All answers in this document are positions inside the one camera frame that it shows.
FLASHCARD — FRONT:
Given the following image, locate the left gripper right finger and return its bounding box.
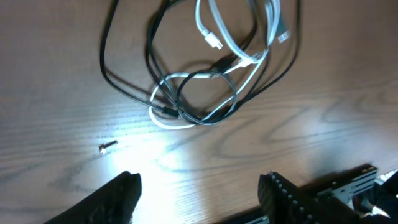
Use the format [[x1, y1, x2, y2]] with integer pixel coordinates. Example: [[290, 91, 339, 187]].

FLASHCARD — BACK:
[[257, 170, 367, 224]]

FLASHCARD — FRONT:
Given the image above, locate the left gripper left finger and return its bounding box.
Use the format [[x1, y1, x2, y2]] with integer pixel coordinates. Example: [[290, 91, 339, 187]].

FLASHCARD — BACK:
[[45, 171, 142, 224]]

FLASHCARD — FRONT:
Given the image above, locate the black usb cable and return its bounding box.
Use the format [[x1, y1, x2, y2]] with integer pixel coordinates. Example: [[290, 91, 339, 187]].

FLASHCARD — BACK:
[[99, 0, 302, 127]]

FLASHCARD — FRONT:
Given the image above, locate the white usb cable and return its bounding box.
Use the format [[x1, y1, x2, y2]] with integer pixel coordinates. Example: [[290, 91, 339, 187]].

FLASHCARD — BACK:
[[147, 0, 292, 131]]

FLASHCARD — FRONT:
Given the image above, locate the small metal connector piece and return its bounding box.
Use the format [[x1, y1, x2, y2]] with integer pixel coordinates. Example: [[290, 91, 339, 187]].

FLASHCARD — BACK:
[[98, 140, 118, 154]]

